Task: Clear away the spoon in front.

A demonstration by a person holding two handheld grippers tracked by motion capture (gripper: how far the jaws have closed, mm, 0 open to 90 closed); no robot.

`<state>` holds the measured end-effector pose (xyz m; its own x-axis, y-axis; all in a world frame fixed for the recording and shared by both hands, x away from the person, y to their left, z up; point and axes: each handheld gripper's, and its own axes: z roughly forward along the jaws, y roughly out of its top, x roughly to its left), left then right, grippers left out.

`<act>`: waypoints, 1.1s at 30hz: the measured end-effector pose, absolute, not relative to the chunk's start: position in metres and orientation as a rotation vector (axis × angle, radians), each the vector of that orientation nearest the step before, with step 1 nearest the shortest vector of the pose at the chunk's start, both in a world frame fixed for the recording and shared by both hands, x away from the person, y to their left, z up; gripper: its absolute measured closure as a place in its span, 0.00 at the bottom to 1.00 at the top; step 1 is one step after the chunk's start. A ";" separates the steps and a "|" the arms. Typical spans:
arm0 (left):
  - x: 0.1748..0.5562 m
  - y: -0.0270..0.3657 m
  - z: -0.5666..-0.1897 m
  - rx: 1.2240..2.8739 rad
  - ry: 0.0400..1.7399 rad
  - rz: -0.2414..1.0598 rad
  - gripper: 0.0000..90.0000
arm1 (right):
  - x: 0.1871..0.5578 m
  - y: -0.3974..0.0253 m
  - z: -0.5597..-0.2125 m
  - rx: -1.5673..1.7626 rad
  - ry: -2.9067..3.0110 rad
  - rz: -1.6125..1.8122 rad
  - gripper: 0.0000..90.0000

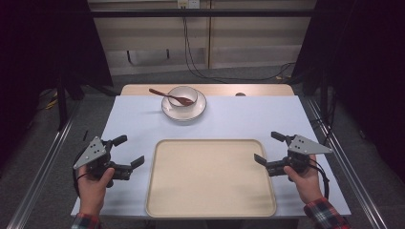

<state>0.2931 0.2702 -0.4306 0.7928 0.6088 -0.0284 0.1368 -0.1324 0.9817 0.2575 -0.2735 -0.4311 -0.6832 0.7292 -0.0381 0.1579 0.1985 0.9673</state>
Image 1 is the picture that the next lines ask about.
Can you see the white ceramic plate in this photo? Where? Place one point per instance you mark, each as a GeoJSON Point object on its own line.
{"type": "Point", "coordinates": [183, 114]}

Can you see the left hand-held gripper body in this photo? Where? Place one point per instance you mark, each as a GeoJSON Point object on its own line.
{"type": "Point", "coordinates": [92, 152]}

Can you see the person's right hand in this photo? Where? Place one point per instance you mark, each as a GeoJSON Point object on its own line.
{"type": "Point", "coordinates": [305, 184]}

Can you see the black horizontal bar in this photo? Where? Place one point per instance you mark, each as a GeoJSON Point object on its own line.
{"type": "Point", "coordinates": [203, 13]}

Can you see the small black stick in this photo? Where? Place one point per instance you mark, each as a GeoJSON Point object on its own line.
{"type": "Point", "coordinates": [85, 135]}

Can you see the beige rectangular tray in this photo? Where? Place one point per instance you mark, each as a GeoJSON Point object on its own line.
{"type": "Point", "coordinates": [210, 178]}

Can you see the dark curtain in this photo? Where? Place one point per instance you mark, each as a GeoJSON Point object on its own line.
{"type": "Point", "coordinates": [38, 51]}
{"type": "Point", "coordinates": [366, 63]}

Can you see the small brown round knob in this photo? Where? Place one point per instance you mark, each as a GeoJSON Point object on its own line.
{"type": "Point", "coordinates": [240, 94]}

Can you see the metal floor rail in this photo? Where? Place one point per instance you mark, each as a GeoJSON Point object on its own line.
{"type": "Point", "coordinates": [353, 171]}
{"type": "Point", "coordinates": [41, 168]}

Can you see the white table mat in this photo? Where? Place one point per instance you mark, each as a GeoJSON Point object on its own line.
{"type": "Point", "coordinates": [242, 117]}

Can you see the person's left hand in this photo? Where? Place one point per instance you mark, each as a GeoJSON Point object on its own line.
{"type": "Point", "coordinates": [93, 194]}

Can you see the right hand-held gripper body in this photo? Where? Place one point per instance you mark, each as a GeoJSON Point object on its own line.
{"type": "Point", "coordinates": [304, 147]}

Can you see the white ceramic bowl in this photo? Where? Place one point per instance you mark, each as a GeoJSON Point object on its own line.
{"type": "Point", "coordinates": [183, 94]}

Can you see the brown wooden spoon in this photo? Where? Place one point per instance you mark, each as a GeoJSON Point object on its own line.
{"type": "Point", "coordinates": [165, 94]}

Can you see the white wall socket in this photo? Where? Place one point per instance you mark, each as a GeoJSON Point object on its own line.
{"type": "Point", "coordinates": [188, 3]}

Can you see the black metal stand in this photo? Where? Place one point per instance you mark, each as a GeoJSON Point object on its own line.
{"type": "Point", "coordinates": [61, 101]}
{"type": "Point", "coordinates": [324, 95]}

